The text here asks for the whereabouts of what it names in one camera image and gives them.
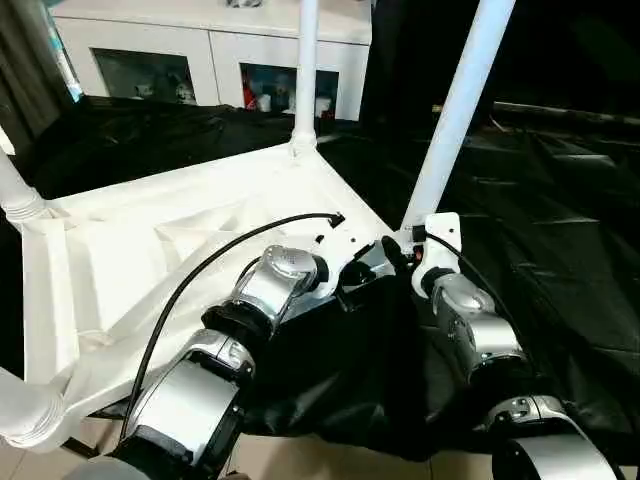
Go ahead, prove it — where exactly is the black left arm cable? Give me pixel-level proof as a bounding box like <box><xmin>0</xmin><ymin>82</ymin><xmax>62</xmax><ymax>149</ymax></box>
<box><xmin>118</xmin><ymin>211</ymin><xmax>347</xmax><ymax>447</ymax></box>

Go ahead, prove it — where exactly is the white blue patterned roll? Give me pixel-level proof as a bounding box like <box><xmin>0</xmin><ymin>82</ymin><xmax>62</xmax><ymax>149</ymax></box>
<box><xmin>46</xmin><ymin>18</ymin><xmax>85</xmax><ymax>105</ymax></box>

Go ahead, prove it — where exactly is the black work mat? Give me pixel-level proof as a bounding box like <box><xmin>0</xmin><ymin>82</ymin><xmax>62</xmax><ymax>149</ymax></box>
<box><xmin>0</xmin><ymin>94</ymin><xmax>640</xmax><ymax>464</ymax></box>

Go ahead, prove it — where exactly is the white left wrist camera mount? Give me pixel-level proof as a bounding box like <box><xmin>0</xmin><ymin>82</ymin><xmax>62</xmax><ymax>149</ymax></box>
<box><xmin>298</xmin><ymin>213</ymin><xmax>372</xmax><ymax>302</ymax></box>

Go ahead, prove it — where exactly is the dark grey robot torso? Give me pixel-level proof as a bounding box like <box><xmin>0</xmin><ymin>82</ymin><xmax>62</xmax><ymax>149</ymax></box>
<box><xmin>68</xmin><ymin>456</ymin><xmax>147</xmax><ymax>480</ymax></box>

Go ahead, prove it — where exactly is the dark long rod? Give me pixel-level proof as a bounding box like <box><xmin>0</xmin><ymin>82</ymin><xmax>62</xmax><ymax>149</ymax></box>
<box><xmin>491</xmin><ymin>101</ymin><xmax>640</xmax><ymax>132</ymax></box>

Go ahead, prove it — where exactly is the white plastic table top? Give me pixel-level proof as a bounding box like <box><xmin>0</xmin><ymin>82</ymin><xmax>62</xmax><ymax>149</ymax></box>
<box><xmin>0</xmin><ymin>141</ymin><xmax>402</xmax><ymax>450</ymax></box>

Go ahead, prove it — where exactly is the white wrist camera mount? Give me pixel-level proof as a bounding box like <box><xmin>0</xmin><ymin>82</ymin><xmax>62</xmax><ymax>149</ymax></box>
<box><xmin>298</xmin><ymin>213</ymin><xmax>372</xmax><ymax>302</ymax></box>
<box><xmin>408</xmin><ymin>211</ymin><xmax>465</xmax><ymax>300</ymax></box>

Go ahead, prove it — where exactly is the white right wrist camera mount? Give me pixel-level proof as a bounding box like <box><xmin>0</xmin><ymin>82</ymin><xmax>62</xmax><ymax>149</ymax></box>
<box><xmin>408</xmin><ymin>211</ymin><xmax>465</xmax><ymax>300</ymax></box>

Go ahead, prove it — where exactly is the white glass door cabinet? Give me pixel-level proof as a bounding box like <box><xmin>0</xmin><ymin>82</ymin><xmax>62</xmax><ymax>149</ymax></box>
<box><xmin>51</xmin><ymin>0</ymin><xmax>375</xmax><ymax>122</ymax></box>

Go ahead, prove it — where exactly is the white plastic table leg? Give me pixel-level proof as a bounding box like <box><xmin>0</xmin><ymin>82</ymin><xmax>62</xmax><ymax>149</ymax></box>
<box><xmin>0</xmin><ymin>126</ymin><xmax>50</xmax><ymax>225</ymax></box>
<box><xmin>398</xmin><ymin>0</ymin><xmax>517</xmax><ymax>237</ymax></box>
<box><xmin>287</xmin><ymin>0</ymin><xmax>322</xmax><ymax>157</ymax></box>
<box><xmin>0</xmin><ymin>366</ymin><xmax>67</xmax><ymax>450</ymax></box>

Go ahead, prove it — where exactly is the beige curtain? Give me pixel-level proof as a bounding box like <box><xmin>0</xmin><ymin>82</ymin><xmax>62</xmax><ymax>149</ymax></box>
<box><xmin>0</xmin><ymin>0</ymin><xmax>71</xmax><ymax>154</ymax></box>

